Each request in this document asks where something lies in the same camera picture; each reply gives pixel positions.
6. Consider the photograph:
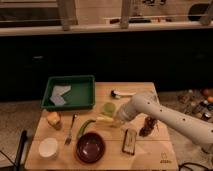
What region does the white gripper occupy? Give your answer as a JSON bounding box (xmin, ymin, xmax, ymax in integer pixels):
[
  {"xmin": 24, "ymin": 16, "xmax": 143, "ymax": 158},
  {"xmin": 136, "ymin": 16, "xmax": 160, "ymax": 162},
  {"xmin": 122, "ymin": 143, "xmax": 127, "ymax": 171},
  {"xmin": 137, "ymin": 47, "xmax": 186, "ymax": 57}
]
[{"xmin": 112, "ymin": 104, "xmax": 134, "ymax": 128}]

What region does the yellow banana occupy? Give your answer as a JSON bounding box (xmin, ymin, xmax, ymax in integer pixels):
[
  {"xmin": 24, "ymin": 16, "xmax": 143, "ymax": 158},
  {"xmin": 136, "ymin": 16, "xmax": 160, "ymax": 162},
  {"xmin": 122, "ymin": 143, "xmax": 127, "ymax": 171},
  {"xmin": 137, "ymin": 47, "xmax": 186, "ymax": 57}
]
[{"xmin": 96, "ymin": 116, "xmax": 114, "ymax": 123}]

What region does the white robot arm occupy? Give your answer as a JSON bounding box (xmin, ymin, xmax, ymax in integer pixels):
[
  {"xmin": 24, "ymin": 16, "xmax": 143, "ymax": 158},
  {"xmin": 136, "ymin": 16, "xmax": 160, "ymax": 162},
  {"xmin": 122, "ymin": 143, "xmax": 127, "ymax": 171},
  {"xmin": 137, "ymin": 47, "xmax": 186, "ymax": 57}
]
[{"xmin": 115, "ymin": 92, "xmax": 213, "ymax": 146}]

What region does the green plastic tray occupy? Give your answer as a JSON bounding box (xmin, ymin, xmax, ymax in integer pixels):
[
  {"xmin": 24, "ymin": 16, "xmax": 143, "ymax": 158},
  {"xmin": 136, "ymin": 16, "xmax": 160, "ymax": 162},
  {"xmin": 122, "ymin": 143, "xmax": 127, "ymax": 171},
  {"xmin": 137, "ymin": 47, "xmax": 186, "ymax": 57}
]
[{"xmin": 41, "ymin": 75, "xmax": 95, "ymax": 111}]

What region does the green plastic cup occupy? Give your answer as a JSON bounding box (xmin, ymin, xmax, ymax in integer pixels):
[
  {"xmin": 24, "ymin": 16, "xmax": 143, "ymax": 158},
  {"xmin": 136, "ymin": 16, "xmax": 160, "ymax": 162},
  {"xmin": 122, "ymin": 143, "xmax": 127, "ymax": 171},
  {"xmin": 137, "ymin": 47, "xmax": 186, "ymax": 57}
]
[{"xmin": 103, "ymin": 102, "xmax": 116, "ymax": 117}]

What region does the brown rectangular block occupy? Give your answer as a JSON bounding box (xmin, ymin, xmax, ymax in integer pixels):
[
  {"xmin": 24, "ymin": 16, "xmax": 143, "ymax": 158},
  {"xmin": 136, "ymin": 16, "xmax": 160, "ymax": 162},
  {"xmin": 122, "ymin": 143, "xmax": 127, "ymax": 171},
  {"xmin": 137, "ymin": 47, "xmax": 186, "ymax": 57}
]
[{"xmin": 122, "ymin": 129, "xmax": 137, "ymax": 155}]

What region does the brown pine cone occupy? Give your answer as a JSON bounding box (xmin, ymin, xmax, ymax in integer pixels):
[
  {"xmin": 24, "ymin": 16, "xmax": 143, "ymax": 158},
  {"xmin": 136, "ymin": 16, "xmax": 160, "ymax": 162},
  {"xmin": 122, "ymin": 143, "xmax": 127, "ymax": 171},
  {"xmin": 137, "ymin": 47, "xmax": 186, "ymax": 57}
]
[{"xmin": 139, "ymin": 117, "xmax": 157, "ymax": 137}]

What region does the green cucumber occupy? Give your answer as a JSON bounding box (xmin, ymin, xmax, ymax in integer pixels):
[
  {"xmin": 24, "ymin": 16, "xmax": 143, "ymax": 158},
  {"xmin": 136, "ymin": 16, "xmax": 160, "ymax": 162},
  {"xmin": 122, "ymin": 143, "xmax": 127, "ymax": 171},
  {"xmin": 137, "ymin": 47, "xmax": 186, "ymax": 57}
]
[{"xmin": 76, "ymin": 119, "xmax": 96, "ymax": 140}]

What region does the dark red bowl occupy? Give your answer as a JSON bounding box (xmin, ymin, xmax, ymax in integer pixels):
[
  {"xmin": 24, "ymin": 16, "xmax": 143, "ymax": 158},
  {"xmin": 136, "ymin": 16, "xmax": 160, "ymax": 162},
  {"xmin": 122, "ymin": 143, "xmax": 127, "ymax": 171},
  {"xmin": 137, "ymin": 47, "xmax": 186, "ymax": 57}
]
[{"xmin": 76, "ymin": 132, "xmax": 106, "ymax": 164}]

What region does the orange fruit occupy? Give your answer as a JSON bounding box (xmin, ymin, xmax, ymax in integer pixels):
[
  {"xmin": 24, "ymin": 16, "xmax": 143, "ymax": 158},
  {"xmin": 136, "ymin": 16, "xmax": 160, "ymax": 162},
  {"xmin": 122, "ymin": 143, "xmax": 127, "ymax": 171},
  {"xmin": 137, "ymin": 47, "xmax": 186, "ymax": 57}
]
[{"xmin": 46, "ymin": 112, "xmax": 62, "ymax": 130}]

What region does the grey folded cloth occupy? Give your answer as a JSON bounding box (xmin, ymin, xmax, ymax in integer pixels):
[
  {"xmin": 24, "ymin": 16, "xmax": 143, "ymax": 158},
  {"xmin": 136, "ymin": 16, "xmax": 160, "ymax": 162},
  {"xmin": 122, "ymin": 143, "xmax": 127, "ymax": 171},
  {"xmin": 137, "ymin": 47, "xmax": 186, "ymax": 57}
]
[{"xmin": 50, "ymin": 85, "xmax": 71, "ymax": 106}]

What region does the white cup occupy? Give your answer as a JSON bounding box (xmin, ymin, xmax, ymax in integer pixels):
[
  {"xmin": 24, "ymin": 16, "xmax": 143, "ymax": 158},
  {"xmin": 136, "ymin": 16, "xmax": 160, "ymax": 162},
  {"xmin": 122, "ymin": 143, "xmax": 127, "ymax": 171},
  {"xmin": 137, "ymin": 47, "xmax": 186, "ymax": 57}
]
[{"xmin": 38, "ymin": 138, "xmax": 58, "ymax": 159}]

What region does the black pole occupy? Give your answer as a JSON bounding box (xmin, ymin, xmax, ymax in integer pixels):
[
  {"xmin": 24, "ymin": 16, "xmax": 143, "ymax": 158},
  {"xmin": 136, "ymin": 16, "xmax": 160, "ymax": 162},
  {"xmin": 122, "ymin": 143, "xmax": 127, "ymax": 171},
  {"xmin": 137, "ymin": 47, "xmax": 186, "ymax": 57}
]
[{"xmin": 13, "ymin": 130, "xmax": 27, "ymax": 171}]

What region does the white handled brush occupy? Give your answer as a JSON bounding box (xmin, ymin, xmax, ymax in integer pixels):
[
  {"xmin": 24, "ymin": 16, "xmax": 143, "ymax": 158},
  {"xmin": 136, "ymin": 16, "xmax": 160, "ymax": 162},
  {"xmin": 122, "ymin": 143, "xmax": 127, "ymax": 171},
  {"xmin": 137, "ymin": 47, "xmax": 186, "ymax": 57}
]
[{"xmin": 111, "ymin": 90, "xmax": 135, "ymax": 99}]

